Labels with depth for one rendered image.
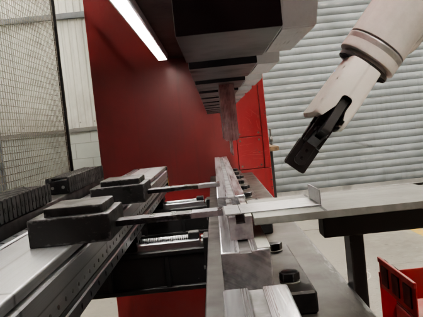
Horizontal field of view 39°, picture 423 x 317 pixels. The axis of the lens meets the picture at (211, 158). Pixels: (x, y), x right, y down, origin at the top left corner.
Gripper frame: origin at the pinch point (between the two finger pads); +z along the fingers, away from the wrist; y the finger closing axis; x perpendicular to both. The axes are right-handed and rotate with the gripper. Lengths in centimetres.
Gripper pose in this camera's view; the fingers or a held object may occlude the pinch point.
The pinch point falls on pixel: (301, 156)
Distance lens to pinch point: 85.5
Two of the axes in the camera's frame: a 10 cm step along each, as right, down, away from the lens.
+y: 0.0, 0.5, -10.0
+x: 8.3, 5.6, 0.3
